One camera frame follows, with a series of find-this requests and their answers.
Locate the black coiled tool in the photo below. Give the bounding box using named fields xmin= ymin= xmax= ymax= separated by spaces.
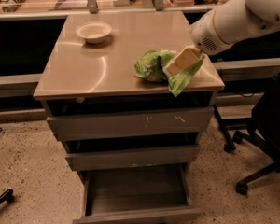
xmin=2 ymin=0 xmax=26 ymax=12

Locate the black chair leg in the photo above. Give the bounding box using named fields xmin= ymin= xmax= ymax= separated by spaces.
xmin=0 ymin=189 xmax=14 ymax=204

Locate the grey drawer cabinet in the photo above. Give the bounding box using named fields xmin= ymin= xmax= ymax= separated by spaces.
xmin=33 ymin=10 xmax=226 ymax=224

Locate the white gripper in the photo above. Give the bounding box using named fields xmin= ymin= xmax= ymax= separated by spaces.
xmin=162 ymin=10 xmax=231 ymax=77

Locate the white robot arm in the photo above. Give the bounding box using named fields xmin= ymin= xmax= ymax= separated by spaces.
xmin=162 ymin=0 xmax=280 ymax=77

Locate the black office chair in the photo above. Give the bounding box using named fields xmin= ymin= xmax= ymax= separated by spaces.
xmin=232 ymin=73 xmax=280 ymax=195

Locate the white bowl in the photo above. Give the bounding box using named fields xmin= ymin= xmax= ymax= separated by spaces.
xmin=76 ymin=21 xmax=112 ymax=44

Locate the top grey drawer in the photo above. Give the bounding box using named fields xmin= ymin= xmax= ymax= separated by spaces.
xmin=47 ymin=107 xmax=213 ymax=142

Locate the long background workbench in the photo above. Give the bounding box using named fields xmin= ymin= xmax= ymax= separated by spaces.
xmin=0 ymin=0 xmax=280 ymax=97

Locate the grey drawer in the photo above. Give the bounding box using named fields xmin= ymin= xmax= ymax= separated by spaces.
xmin=73 ymin=164 xmax=201 ymax=224
xmin=47 ymin=107 xmax=213 ymax=142
xmin=65 ymin=145 xmax=200 ymax=171

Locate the middle grey drawer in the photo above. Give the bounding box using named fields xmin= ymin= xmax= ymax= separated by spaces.
xmin=65 ymin=145 xmax=200 ymax=171

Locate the bottom grey drawer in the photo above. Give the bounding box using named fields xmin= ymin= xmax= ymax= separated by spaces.
xmin=73 ymin=164 xmax=201 ymax=224

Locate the green rice chip bag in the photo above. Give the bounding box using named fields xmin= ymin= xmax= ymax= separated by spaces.
xmin=134 ymin=50 xmax=205 ymax=97

